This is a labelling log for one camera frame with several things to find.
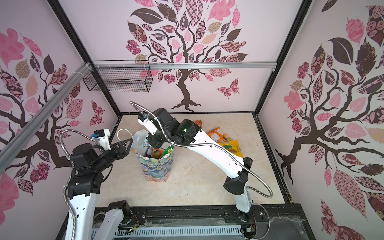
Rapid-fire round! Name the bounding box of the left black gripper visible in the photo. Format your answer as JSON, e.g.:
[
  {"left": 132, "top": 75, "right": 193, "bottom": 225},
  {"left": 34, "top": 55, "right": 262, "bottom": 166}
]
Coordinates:
[{"left": 93, "top": 138, "right": 134, "bottom": 172}]

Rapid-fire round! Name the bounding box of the green white snack bag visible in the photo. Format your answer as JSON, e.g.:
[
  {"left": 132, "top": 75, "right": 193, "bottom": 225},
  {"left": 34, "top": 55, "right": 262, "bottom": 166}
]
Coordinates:
[{"left": 161, "top": 145, "right": 174, "bottom": 158}]

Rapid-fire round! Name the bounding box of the patterned paper gift bag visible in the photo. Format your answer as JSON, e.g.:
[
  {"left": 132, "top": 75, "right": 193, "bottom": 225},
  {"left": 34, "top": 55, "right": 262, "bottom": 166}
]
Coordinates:
[{"left": 117, "top": 129, "right": 175, "bottom": 182}]

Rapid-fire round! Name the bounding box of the orange white snack packet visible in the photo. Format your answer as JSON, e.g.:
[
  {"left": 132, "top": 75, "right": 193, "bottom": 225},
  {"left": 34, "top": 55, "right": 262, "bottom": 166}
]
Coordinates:
[{"left": 207, "top": 127, "right": 232, "bottom": 143}]

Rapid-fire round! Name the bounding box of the orange mango snack bag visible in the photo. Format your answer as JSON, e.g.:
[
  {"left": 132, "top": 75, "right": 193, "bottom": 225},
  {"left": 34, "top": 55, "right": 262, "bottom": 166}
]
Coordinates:
[{"left": 151, "top": 150, "right": 164, "bottom": 159}]

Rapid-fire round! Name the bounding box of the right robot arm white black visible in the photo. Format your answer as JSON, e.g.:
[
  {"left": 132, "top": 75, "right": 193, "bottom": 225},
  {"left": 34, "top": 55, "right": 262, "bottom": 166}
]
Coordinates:
[{"left": 130, "top": 101, "right": 274, "bottom": 213}]

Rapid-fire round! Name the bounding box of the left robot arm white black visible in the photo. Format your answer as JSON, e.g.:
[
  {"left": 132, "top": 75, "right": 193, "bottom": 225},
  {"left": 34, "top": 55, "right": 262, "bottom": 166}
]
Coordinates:
[{"left": 59, "top": 129, "right": 133, "bottom": 240}]

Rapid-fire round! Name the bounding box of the yellow mango snack bag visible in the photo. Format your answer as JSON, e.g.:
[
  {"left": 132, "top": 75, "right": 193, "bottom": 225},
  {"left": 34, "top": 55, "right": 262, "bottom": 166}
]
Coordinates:
[{"left": 219, "top": 140, "right": 244, "bottom": 158}]

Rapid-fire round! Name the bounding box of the orange snack packet far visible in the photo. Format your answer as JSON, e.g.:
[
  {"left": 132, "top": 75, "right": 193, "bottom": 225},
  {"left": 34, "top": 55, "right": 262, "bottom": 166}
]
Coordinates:
[{"left": 193, "top": 120, "right": 203, "bottom": 129}]

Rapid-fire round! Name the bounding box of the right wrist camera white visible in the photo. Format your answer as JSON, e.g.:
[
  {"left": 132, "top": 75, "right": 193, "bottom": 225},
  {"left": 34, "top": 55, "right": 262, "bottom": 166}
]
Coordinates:
[{"left": 138, "top": 114, "right": 158, "bottom": 135}]

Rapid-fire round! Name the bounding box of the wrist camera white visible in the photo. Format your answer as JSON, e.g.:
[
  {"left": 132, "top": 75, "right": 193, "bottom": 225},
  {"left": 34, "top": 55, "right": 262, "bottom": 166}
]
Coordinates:
[
  {"left": 91, "top": 129, "right": 111, "bottom": 150},
  {"left": 138, "top": 114, "right": 158, "bottom": 135}
]

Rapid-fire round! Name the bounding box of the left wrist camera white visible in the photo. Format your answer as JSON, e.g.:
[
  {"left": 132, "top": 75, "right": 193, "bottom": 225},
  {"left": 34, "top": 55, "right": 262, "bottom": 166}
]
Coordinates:
[{"left": 91, "top": 129, "right": 111, "bottom": 150}]

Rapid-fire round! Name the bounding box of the black wire basket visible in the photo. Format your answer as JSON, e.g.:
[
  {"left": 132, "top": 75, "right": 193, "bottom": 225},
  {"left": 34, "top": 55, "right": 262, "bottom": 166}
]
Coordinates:
[{"left": 83, "top": 60, "right": 153, "bottom": 93}]

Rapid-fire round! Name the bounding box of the aluminium rail back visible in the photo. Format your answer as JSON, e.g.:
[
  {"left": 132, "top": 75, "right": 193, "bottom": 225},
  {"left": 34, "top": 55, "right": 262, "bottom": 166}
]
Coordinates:
[{"left": 94, "top": 62, "right": 277, "bottom": 70}]

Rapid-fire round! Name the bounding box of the aluminium rail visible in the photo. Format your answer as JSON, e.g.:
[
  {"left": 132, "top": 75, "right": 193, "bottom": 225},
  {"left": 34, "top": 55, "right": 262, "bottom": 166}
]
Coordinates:
[
  {"left": 94, "top": 62, "right": 277, "bottom": 70},
  {"left": 1, "top": 63, "right": 92, "bottom": 173}
]

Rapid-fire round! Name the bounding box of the aluminium rail left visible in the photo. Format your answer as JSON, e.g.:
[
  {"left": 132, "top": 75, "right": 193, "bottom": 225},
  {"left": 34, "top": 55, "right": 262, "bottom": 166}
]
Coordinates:
[{"left": 1, "top": 63, "right": 92, "bottom": 173}]

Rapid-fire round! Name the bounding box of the white slotted cable duct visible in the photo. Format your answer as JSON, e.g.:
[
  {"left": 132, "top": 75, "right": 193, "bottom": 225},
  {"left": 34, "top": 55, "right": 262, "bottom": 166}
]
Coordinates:
[{"left": 113, "top": 226, "right": 242, "bottom": 239}]

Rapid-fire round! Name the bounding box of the black base frame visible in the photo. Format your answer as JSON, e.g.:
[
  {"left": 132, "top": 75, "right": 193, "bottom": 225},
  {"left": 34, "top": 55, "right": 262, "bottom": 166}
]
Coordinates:
[{"left": 55, "top": 203, "right": 316, "bottom": 240}]

